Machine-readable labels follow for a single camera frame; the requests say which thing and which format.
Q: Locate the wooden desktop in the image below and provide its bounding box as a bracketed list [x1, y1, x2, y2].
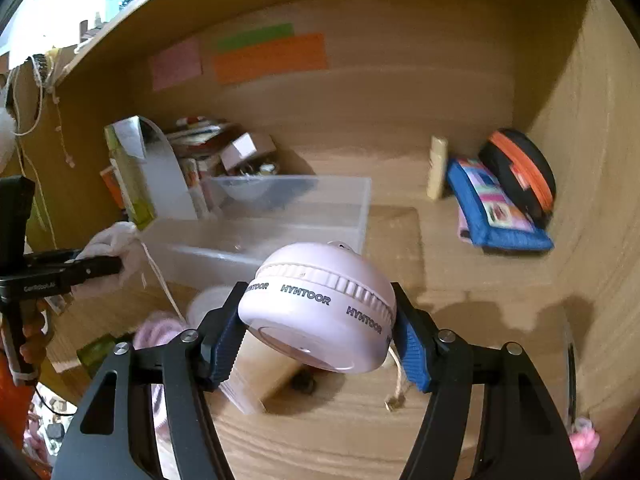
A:
[45, 145, 598, 480]

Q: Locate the green sticky note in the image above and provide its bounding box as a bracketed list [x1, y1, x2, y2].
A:
[216, 23, 295, 52]

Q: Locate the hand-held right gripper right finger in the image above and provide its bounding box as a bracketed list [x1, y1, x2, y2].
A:
[387, 282, 583, 480]

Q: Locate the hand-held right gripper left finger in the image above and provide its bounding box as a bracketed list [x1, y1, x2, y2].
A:
[50, 280, 251, 480]

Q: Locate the brown twine string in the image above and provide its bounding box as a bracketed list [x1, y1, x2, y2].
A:
[384, 345, 407, 412]

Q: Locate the pink yarn cord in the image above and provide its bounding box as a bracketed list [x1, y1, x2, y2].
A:
[132, 310, 188, 428]

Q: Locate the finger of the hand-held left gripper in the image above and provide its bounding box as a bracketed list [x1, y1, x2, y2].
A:
[27, 249, 86, 265]
[60, 256, 124, 287]

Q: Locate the green white tube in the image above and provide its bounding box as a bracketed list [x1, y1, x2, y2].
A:
[76, 334, 119, 367]

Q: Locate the blue patterned pouch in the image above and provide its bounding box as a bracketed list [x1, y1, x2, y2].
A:
[446, 156, 555, 252]

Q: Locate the stack of paper packets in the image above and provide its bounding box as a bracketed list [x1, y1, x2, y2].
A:
[165, 117, 236, 161]

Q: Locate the clear plastic bin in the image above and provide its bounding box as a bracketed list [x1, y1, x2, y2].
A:
[135, 175, 373, 416]

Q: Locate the person's left hand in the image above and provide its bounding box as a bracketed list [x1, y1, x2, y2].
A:
[20, 310, 53, 377]

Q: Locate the pink sticky note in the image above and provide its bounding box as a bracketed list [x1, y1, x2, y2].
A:
[148, 37, 203, 92]

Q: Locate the pink fluffy object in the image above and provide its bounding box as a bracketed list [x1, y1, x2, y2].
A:
[569, 416, 600, 472]

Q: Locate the pink round device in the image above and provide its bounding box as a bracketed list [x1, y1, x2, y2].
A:
[237, 241, 399, 373]

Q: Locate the white round container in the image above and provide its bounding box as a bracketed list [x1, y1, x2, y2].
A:
[187, 287, 236, 327]

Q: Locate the zip bag with white cloth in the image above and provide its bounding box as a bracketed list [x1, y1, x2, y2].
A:
[75, 221, 148, 301]

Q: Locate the person's left forearm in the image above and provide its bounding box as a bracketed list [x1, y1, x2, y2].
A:
[0, 350, 33, 461]

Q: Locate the orange sticky note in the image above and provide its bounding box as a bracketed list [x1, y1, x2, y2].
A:
[212, 33, 328, 85]

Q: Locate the small white box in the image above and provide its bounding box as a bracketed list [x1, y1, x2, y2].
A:
[220, 132, 277, 172]

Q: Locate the green carton box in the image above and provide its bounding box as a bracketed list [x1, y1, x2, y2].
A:
[104, 124, 157, 231]

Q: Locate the black orange zip case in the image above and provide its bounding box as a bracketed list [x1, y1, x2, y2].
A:
[478, 129, 557, 228]

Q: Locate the orange packet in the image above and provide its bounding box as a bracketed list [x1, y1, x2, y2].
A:
[99, 166, 124, 209]

